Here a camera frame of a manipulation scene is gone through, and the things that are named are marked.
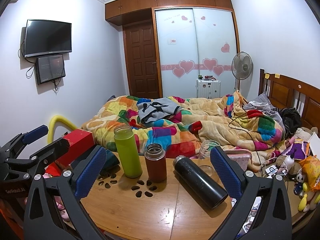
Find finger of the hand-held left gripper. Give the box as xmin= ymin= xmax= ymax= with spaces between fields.
xmin=0 ymin=124 xmax=49 ymax=155
xmin=4 ymin=138 xmax=71 ymax=180

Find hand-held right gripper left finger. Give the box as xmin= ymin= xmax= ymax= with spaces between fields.
xmin=23 ymin=145 xmax=108 ymax=240

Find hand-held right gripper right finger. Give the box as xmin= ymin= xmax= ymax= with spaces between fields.
xmin=209 ymin=146 xmax=293 ymax=240

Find black cup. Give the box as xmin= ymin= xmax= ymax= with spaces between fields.
xmin=173 ymin=155 xmax=228 ymax=210

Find green cup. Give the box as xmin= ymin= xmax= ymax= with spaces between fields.
xmin=114 ymin=124 xmax=143 ymax=178

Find pink case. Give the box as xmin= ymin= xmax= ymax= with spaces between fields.
xmin=224 ymin=149 xmax=253 ymax=167

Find yellow foam tube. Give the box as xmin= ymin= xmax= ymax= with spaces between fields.
xmin=48 ymin=115 xmax=77 ymax=145

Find red box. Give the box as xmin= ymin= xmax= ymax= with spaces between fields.
xmin=47 ymin=129 xmax=96 ymax=175

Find dark green cloth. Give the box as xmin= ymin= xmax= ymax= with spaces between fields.
xmin=100 ymin=150 xmax=122 ymax=175

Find clear glass jar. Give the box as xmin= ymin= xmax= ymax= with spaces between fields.
xmin=199 ymin=140 xmax=221 ymax=177

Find colourful patchwork blanket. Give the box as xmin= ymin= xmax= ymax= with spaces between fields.
xmin=81 ymin=91 xmax=287 ymax=167

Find white power strip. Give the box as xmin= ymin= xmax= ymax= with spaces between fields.
xmin=265 ymin=166 xmax=279 ymax=177

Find white squeeze bottle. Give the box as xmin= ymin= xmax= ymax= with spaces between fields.
xmin=284 ymin=155 xmax=295 ymax=169

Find brown bottle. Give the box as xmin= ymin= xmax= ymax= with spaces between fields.
xmin=144 ymin=143 xmax=167 ymax=182

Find small black monitor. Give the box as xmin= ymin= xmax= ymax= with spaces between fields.
xmin=35 ymin=54 xmax=66 ymax=85

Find purple doll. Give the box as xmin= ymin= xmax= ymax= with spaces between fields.
xmin=282 ymin=140 xmax=312 ymax=160

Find grey pillow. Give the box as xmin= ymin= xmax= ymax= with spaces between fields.
xmin=244 ymin=91 xmax=285 ymax=130

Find black bag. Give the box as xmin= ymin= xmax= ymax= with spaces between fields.
xmin=280 ymin=107 xmax=303 ymax=133

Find yellow plush toy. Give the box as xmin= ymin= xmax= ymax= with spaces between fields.
xmin=297 ymin=180 xmax=318 ymax=213

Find white suitcase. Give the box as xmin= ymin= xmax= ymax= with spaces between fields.
xmin=196 ymin=78 xmax=221 ymax=99

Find beige plush toy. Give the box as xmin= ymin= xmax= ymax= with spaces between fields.
xmin=294 ymin=127 xmax=318 ymax=140

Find grey garment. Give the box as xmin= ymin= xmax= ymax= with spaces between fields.
xmin=137 ymin=97 xmax=184 ymax=124

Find white box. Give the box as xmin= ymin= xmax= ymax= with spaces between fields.
xmin=307 ymin=132 xmax=320 ymax=155

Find wooden headboard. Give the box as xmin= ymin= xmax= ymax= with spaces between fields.
xmin=259 ymin=69 xmax=320 ymax=140

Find standing fan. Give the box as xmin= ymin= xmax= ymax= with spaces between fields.
xmin=231 ymin=52 xmax=253 ymax=93

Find brown wooden door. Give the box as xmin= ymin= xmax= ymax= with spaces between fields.
xmin=122 ymin=21 xmax=160 ymax=99

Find wooden wardrobe with frosted doors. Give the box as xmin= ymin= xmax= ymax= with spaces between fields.
xmin=105 ymin=0 xmax=240 ymax=99

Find black cable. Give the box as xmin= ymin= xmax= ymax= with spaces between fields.
xmin=228 ymin=102 xmax=265 ymax=153

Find black wall television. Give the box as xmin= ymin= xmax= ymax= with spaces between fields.
xmin=24 ymin=19 xmax=73 ymax=58

